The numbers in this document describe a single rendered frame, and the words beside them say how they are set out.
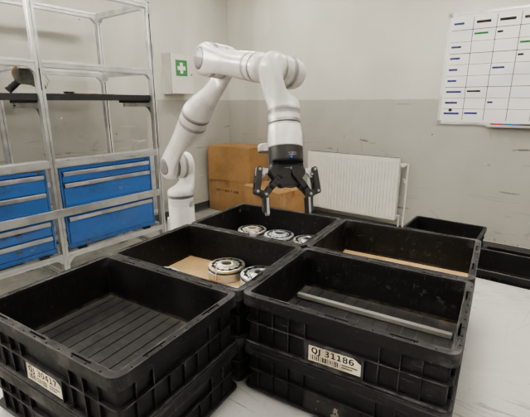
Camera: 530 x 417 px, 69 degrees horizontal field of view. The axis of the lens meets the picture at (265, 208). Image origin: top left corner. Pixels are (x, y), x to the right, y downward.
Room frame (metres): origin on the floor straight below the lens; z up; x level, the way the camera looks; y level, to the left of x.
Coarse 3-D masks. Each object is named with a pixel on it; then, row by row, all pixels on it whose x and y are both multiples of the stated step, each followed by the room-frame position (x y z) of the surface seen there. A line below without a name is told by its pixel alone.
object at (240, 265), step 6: (222, 258) 1.04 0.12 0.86; (228, 258) 1.04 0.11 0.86; (234, 258) 1.04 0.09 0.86; (210, 264) 1.00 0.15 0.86; (216, 264) 1.00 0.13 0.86; (240, 264) 1.01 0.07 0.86; (210, 270) 0.97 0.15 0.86; (222, 270) 0.97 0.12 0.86; (228, 270) 0.97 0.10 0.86; (234, 270) 0.96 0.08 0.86; (240, 270) 0.97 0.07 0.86
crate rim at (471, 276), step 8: (336, 224) 1.15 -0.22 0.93; (368, 224) 1.16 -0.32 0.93; (376, 224) 1.15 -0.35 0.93; (328, 232) 1.07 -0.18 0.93; (416, 232) 1.09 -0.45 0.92; (424, 232) 1.08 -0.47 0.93; (432, 232) 1.07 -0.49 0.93; (320, 240) 1.02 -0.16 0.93; (464, 240) 1.02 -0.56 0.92; (472, 240) 1.01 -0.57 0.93; (320, 248) 0.95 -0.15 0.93; (360, 256) 0.89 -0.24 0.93; (472, 256) 0.89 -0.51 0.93; (392, 264) 0.85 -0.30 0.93; (400, 264) 0.84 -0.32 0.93; (472, 264) 0.85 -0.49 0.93; (432, 272) 0.80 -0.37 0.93; (440, 272) 0.80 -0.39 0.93; (472, 272) 0.80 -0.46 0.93; (472, 280) 0.76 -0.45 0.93
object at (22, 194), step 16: (0, 176) 2.24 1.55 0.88; (16, 176) 2.30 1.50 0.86; (32, 176) 2.37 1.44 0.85; (0, 192) 2.22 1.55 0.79; (16, 192) 2.29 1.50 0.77; (32, 192) 2.36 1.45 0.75; (48, 192) 2.44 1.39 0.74; (0, 208) 2.21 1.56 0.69; (16, 208) 2.28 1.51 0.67; (32, 208) 2.35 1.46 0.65; (48, 208) 2.43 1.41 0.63; (32, 224) 2.34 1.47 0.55; (48, 224) 2.40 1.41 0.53; (0, 240) 2.19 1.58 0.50; (16, 240) 2.26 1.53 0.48; (32, 240) 2.33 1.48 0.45; (48, 240) 2.39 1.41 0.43; (0, 256) 2.18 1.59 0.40; (16, 256) 2.24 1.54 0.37; (32, 256) 2.32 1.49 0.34
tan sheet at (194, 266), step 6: (186, 258) 1.12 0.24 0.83; (192, 258) 1.12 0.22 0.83; (198, 258) 1.12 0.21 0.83; (174, 264) 1.07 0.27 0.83; (180, 264) 1.07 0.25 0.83; (186, 264) 1.07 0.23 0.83; (192, 264) 1.07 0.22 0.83; (198, 264) 1.07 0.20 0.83; (204, 264) 1.07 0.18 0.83; (180, 270) 1.03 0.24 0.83; (186, 270) 1.03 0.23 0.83; (192, 270) 1.03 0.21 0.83; (198, 270) 1.03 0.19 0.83; (204, 270) 1.03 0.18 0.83; (198, 276) 0.99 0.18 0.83; (204, 276) 0.99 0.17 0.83; (234, 282) 0.95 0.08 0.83
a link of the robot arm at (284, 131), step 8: (280, 120) 0.84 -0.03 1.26; (288, 120) 0.83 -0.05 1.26; (272, 128) 0.84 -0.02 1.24; (280, 128) 0.83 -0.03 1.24; (288, 128) 0.82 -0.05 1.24; (296, 128) 0.83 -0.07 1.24; (272, 136) 0.83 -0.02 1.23; (280, 136) 0.82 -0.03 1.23; (288, 136) 0.82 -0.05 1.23; (296, 136) 0.83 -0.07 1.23; (264, 144) 0.89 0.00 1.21; (272, 144) 0.83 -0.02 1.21; (280, 144) 0.82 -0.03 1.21; (296, 144) 0.82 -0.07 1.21; (264, 152) 0.90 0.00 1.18
